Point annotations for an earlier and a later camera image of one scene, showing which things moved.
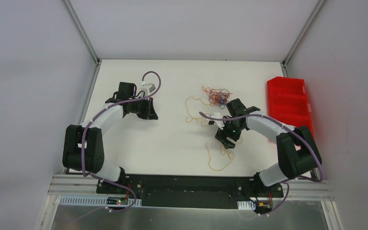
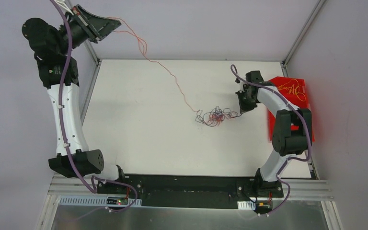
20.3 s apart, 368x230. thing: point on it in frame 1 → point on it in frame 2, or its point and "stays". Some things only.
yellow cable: x=208 y=140 → x=293 y=86
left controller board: x=117 y=201 stays
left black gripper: x=149 y=108 → x=88 y=28
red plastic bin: x=287 y=101 stays
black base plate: x=185 y=190 stays
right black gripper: x=225 y=137 → x=244 y=103
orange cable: x=217 y=97 → x=213 y=119
